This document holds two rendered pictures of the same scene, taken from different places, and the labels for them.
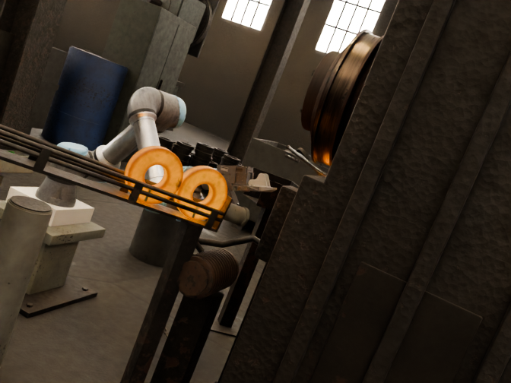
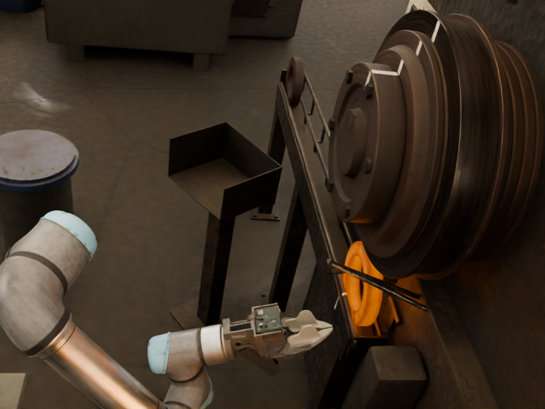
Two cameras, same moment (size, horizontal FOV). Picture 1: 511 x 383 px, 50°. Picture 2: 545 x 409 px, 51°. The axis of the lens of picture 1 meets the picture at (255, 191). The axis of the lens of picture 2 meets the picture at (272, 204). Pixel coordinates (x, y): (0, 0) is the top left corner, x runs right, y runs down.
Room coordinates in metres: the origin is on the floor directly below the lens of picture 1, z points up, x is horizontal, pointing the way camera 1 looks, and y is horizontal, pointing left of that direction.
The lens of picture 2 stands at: (1.24, 0.47, 1.65)
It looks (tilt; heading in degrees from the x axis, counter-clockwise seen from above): 39 degrees down; 328
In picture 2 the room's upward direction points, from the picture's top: 12 degrees clockwise
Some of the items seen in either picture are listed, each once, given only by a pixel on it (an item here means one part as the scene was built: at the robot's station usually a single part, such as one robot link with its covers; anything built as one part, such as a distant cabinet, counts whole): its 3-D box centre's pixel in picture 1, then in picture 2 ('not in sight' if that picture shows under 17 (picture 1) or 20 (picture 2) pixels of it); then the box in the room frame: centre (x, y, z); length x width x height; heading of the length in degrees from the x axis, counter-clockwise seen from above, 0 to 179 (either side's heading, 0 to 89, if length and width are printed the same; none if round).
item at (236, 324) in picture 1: (251, 252); (213, 243); (2.44, -0.08, 0.36); 0.26 x 0.20 x 0.72; 16
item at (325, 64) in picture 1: (324, 92); (359, 144); (1.91, -0.10, 1.11); 0.28 x 0.06 x 0.28; 161
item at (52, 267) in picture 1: (36, 254); not in sight; (2.08, 0.72, 0.13); 0.40 x 0.40 x 0.26; 72
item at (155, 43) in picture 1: (137, 84); not in sight; (5.49, 1.48, 0.75); 0.70 x 0.48 x 1.50; 161
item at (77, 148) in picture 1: (69, 160); not in sight; (2.08, 0.71, 0.53); 0.13 x 0.12 x 0.14; 143
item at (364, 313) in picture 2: not in sight; (361, 283); (1.88, -0.19, 0.75); 0.18 x 0.03 x 0.18; 161
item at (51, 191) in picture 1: (58, 188); not in sight; (2.08, 0.72, 0.41); 0.15 x 0.15 x 0.10
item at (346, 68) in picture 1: (350, 102); (411, 148); (1.88, -0.19, 1.11); 0.47 x 0.06 x 0.47; 161
